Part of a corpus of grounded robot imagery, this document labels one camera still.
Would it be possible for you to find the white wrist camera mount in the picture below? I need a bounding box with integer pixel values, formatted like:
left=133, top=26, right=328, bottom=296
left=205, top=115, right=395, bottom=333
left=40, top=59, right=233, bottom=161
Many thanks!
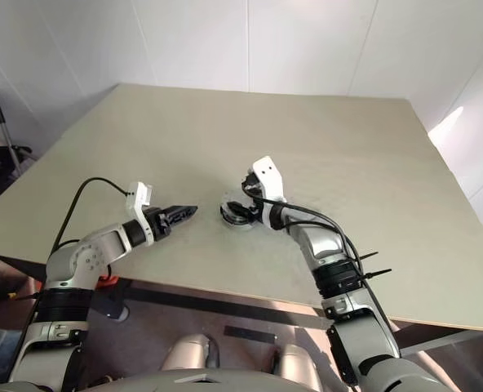
left=125, top=181, right=155, bottom=246
left=250, top=155, right=288, bottom=230

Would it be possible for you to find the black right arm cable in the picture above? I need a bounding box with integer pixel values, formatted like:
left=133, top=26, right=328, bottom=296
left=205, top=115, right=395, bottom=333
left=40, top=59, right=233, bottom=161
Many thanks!
left=243, top=184, right=393, bottom=327

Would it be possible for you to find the silver robot torso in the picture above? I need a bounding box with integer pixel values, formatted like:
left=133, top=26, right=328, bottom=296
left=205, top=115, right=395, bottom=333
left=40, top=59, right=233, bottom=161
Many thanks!
left=0, top=368, right=322, bottom=392

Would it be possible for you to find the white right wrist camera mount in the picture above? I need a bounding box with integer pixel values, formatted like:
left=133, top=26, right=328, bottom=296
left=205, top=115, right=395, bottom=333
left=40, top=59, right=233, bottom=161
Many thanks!
left=250, top=155, right=288, bottom=230

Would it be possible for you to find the silver robot leg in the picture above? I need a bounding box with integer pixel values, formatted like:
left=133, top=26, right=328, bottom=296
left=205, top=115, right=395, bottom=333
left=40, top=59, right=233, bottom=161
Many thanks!
left=162, top=332, right=222, bottom=372
left=272, top=342, right=320, bottom=383

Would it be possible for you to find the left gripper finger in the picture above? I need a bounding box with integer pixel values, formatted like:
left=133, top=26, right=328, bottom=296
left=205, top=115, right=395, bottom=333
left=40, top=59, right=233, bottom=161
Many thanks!
left=168, top=209, right=197, bottom=230
left=166, top=204, right=199, bottom=221

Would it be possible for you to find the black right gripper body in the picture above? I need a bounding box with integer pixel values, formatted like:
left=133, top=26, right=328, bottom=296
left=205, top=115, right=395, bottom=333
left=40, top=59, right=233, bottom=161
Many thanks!
left=247, top=194, right=269, bottom=225

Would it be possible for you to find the black table frame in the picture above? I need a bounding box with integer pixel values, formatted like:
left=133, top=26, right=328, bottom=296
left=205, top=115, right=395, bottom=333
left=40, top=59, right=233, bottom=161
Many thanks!
left=0, top=251, right=483, bottom=356

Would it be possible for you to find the silver left robot leg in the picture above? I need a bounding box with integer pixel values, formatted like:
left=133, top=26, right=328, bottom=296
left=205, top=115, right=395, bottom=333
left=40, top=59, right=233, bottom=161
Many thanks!
left=162, top=332, right=222, bottom=372

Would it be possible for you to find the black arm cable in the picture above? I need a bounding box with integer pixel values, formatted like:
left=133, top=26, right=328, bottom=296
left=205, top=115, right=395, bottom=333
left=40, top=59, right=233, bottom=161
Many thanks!
left=243, top=184, right=393, bottom=327
left=49, top=176, right=131, bottom=256

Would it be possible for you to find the black floor tape strip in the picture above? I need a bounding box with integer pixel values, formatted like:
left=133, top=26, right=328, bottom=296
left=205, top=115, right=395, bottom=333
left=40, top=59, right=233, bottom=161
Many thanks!
left=224, top=324, right=277, bottom=344

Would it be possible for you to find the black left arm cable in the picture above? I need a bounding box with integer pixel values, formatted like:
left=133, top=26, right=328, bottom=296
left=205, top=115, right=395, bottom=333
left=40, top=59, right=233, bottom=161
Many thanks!
left=49, top=176, right=131, bottom=256

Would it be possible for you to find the red black clamp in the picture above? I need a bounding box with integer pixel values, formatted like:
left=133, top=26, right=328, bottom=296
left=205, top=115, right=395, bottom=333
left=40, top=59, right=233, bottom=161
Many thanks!
left=90, top=275, right=131, bottom=323

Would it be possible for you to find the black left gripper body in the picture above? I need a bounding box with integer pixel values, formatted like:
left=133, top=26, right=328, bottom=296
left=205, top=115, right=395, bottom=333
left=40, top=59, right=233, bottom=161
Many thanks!
left=146, top=207, right=173, bottom=242

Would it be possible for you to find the silver right robot leg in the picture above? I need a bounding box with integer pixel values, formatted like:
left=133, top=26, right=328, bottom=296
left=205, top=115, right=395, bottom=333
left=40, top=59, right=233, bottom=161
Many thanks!
left=272, top=342, right=320, bottom=383

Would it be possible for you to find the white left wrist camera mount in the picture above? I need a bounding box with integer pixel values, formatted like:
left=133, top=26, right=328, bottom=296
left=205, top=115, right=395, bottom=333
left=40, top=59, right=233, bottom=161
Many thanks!
left=125, top=181, right=155, bottom=246

